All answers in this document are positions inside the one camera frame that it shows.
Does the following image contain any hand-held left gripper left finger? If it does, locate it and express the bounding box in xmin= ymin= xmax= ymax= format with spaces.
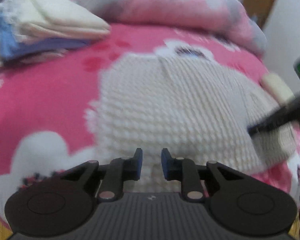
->
xmin=60 ymin=148 xmax=143 ymax=202

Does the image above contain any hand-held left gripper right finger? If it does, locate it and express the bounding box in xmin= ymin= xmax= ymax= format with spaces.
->
xmin=161 ymin=148 xmax=246 ymax=202

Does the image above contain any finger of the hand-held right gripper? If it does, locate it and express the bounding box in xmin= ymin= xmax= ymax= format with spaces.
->
xmin=247 ymin=92 xmax=300 ymax=137

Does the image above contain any beige white checked jacket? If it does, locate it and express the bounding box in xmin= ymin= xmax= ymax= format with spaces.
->
xmin=85 ymin=54 xmax=298 ymax=182

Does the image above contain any folded beige garment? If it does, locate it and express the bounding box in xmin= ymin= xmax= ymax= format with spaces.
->
xmin=261 ymin=72 xmax=296 ymax=105

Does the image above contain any pink floral bed sheet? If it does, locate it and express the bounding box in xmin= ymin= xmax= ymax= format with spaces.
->
xmin=0 ymin=24 xmax=300 ymax=225

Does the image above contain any pink grey floral quilt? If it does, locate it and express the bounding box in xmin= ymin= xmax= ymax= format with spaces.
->
xmin=42 ymin=0 xmax=268 ymax=58

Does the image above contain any folded blue garment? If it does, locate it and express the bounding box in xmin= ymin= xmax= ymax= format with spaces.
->
xmin=0 ymin=10 xmax=93 ymax=61

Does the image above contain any folded cream garment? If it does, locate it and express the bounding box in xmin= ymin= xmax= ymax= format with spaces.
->
xmin=2 ymin=0 xmax=112 ymax=40

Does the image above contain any wooden bed frame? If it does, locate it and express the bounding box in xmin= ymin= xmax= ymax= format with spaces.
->
xmin=0 ymin=214 xmax=14 ymax=240

